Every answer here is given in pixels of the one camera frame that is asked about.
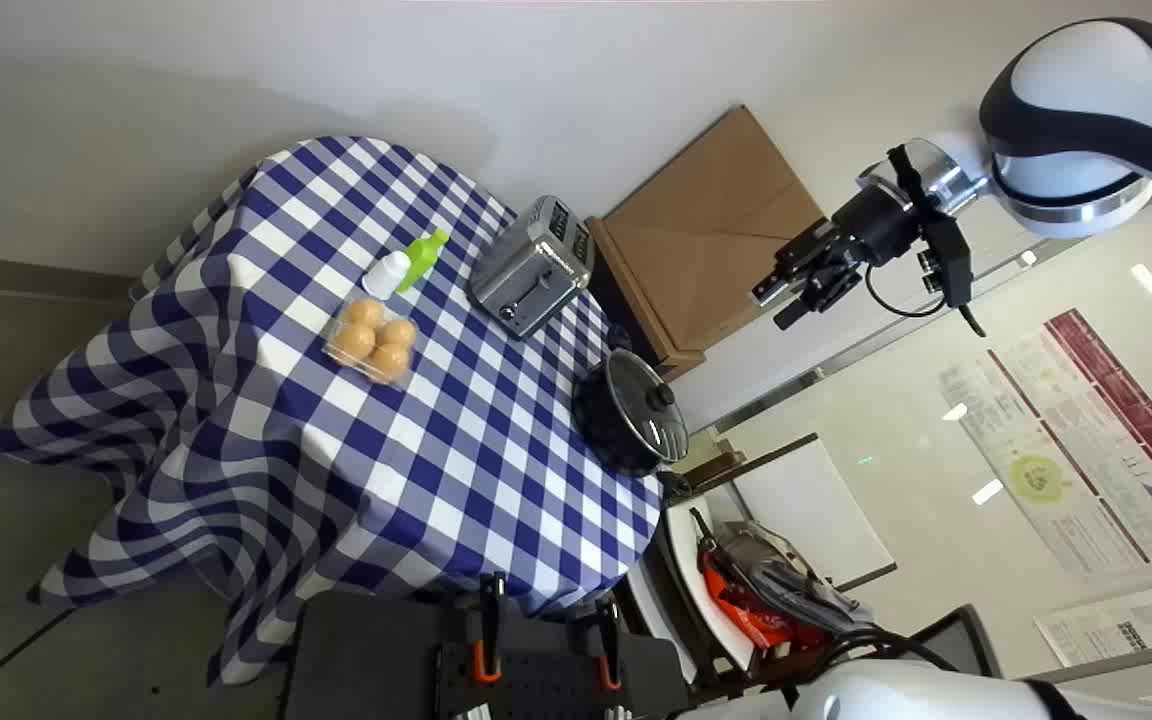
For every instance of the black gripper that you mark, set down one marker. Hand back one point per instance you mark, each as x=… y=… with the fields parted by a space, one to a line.
x=879 y=225

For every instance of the glass pot lid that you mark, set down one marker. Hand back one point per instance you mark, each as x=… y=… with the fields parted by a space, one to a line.
x=645 y=407

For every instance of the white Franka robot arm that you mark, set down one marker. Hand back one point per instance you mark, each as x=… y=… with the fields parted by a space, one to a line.
x=1098 y=122

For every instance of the large cardboard box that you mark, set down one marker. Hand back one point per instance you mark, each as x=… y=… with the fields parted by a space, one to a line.
x=718 y=220

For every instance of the brown black cabinet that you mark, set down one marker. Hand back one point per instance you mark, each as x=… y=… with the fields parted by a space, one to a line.
x=614 y=314

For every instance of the white framed board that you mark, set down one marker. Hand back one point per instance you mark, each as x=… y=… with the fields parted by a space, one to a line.
x=809 y=507

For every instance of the black cooking pot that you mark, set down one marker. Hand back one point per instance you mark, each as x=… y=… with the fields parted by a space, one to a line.
x=598 y=421

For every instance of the silver metal pot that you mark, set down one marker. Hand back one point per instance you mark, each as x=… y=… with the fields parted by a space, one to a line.
x=531 y=275

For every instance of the white poster green circle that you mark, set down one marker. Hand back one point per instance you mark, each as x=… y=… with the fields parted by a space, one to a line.
x=1037 y=462

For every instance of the red grey machine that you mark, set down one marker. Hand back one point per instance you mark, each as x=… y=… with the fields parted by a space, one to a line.
x=759 y=592

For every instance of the green plastic bottle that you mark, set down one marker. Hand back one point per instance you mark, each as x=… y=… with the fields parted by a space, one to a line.
x=425 y=256

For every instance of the brown egg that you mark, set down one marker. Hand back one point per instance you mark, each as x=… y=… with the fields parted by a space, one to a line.
x=390 y=362
x=402 y=334
x=352 y=340
x=365 y=314

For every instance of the black orange spring clamp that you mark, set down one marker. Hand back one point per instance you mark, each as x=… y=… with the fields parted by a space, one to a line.
x=611 y=649
x=487 y=635

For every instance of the small white bottle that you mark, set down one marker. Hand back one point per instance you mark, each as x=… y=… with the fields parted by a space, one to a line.
x=385 y=275

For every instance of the white paper sheet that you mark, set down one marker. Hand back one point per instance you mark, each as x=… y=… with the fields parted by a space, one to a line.
x=1121 y=620

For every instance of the blue white checkered tablecloth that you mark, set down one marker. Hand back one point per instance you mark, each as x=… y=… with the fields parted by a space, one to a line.
x=337 y=466

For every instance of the red white wall poster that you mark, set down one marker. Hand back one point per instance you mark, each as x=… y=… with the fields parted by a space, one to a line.
x=1139 y=412

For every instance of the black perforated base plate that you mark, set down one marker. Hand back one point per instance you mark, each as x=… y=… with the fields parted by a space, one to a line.
x=362 y=660

